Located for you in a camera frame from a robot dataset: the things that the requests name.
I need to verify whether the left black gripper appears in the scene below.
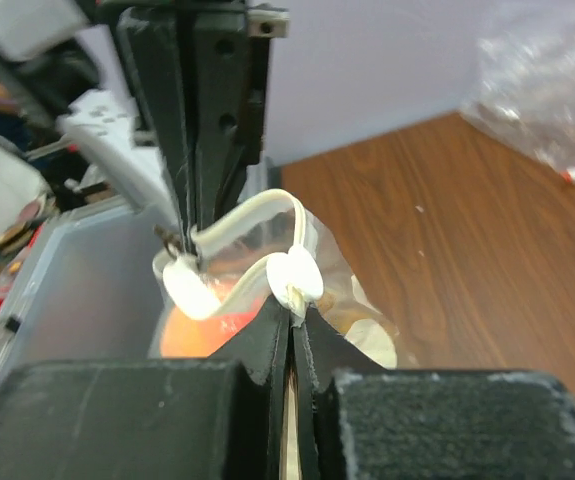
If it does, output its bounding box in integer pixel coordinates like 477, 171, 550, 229
94, 1, 290, 250

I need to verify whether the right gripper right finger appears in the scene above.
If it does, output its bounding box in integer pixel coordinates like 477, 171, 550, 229
291, 310, 575, 479

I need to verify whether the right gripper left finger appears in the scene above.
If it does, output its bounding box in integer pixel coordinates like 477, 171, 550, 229
0, 299, 290, 479

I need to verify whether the toy peach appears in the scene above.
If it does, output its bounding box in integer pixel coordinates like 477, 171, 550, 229
158, 296, 266, 358

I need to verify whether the brown longan cluster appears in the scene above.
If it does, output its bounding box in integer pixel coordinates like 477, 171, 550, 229
315, 292, 372, 336

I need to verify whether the clear zip top bag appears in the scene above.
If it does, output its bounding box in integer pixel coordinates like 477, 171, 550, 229
152, 189, 398, 368

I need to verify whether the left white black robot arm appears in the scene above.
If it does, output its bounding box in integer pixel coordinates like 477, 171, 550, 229
0, 1, 290, 252

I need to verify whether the pile of clear plastic bags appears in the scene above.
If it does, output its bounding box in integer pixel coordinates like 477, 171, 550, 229
460, 1, 575, 172

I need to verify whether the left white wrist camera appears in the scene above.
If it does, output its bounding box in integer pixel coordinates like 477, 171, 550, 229
0, 0, 89, 62

